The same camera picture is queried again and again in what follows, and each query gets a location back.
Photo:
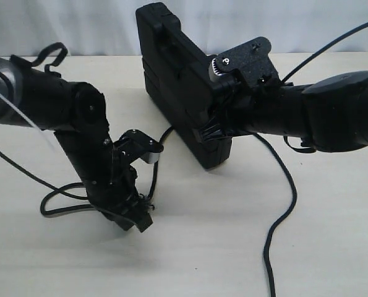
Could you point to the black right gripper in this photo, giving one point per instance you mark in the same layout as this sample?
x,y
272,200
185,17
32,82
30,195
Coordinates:
x,y
234,117

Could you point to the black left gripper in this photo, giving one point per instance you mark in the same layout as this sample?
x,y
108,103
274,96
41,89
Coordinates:
x,y
111,189

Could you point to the black plastic carrying case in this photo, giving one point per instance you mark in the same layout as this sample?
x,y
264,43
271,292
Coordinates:
x,y
177,80

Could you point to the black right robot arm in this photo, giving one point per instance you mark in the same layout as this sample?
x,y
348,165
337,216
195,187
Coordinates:
x,y
328,116

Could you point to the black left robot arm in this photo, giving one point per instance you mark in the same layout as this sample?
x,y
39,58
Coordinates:
x,y
76,113

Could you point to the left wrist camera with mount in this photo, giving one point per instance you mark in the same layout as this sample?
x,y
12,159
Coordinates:
x,y
135,144

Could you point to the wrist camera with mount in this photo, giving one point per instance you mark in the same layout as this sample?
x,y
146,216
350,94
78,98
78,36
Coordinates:
x,y
248,62
135,144

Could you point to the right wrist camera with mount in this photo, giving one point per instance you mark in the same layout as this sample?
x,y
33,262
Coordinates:
x,y
248,62

